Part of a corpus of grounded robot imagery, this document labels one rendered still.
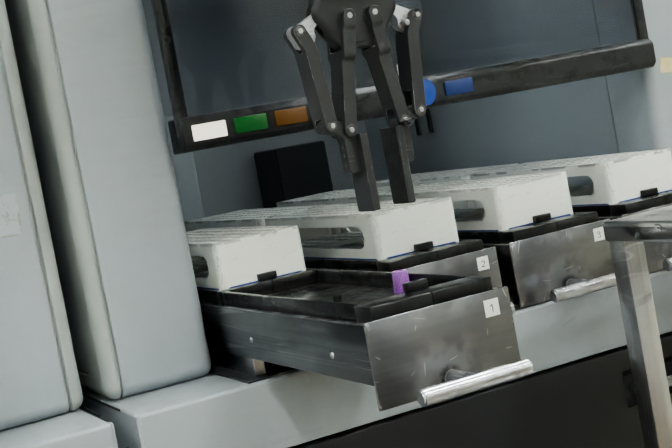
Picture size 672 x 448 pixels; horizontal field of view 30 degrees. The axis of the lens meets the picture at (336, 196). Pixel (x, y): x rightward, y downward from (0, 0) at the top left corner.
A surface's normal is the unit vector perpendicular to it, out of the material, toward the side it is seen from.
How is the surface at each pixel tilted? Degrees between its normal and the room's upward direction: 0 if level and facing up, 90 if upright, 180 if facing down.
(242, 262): 90
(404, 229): 90
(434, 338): 90
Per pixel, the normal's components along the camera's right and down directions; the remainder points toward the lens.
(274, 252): 0.44, -0.04
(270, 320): -0.88, 0.18
